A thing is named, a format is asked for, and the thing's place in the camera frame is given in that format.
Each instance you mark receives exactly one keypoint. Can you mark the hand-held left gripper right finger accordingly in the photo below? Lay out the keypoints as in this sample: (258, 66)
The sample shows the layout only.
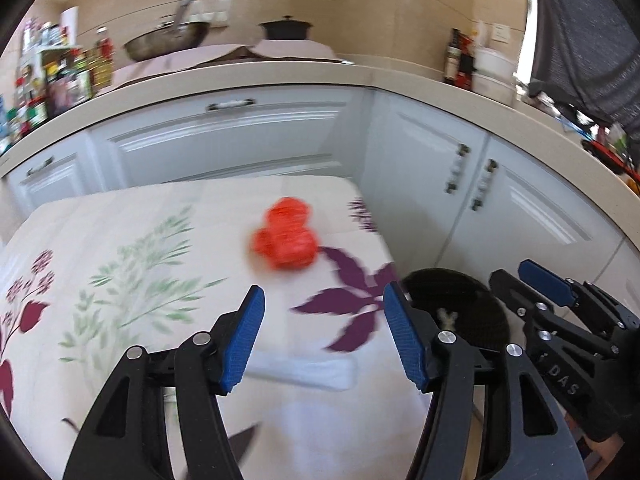
(405, 340)

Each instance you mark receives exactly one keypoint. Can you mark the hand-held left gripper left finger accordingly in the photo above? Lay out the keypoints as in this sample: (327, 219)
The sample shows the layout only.
(245, 340)

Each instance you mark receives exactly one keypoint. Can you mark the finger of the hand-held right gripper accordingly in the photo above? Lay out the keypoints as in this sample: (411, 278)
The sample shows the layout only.
(547, 282)
(515, 295)

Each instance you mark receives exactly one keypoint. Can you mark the black trash bin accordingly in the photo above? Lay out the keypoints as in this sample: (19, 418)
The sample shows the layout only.
(475, 305)

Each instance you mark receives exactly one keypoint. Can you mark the red plastic bag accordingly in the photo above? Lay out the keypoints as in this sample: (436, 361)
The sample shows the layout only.
(285, 235)

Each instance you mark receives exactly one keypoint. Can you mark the floral tablecloth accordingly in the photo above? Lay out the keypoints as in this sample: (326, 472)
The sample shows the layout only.
(150, 270)

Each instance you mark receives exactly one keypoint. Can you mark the colourful packets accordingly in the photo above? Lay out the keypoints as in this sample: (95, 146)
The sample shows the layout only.
(605, 135)

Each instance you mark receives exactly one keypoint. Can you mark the white lidded pot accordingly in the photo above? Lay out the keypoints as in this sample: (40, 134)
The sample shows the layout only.
(494, 77)

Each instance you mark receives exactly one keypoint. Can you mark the red packet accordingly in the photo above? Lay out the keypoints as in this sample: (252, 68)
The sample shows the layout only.
(466, 65)

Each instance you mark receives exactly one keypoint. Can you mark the dark glass bottle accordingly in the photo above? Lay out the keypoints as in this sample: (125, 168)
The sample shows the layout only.
(452, 57)

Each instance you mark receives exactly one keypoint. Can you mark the small white cabinet door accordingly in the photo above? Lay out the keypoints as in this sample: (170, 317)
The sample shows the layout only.
(50, 185)

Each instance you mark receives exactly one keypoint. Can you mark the person's dark grey clothing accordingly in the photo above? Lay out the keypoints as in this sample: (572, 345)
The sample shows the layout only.
(585, 25)

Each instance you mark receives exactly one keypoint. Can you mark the white kitchen cabinets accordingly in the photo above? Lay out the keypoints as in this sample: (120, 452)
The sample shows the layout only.
(300, 72)

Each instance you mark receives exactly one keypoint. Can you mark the metal wok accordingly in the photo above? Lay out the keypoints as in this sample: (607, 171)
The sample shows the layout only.
(165, 40)

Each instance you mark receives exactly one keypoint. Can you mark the black lidded pot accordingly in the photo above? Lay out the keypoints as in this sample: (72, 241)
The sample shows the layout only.
(286, 29)

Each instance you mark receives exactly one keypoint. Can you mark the group of condiment bottles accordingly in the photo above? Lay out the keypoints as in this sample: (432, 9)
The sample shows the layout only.
(55, 80)

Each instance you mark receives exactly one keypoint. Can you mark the white wall socket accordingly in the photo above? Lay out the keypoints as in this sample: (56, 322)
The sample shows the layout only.
(498, 32)

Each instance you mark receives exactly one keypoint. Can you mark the white wall switches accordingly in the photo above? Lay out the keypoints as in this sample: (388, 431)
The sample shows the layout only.
(212, 10)

